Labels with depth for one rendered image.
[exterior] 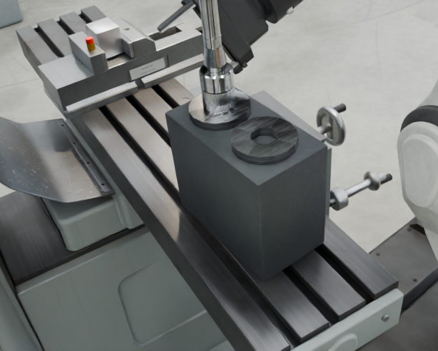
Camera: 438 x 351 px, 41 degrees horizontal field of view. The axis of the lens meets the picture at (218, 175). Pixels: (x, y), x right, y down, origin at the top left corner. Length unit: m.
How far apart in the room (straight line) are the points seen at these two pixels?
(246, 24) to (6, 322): 0.73
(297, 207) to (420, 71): 2.42
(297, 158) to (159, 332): 0.87
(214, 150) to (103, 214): 0.47
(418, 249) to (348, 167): 1.16
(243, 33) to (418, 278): 0.72
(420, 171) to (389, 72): 2.18
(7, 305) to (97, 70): 0.50
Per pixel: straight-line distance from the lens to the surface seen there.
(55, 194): 1.13
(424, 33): 3.54
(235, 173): 0.75
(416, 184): 1.02
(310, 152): 0.77
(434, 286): 1.36
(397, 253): 1.38
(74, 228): 1.19
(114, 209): 1.20
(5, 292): 1.20
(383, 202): 2.36
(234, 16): 0.84
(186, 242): 0.92
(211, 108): 0.82
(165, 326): 1.52
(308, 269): 0.87
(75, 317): 1.35
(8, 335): 1.24
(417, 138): 0.97
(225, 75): 0.79
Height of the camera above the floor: 1.60
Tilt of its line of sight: 40 degrees down
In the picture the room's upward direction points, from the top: 7 degrees counter-clockwise
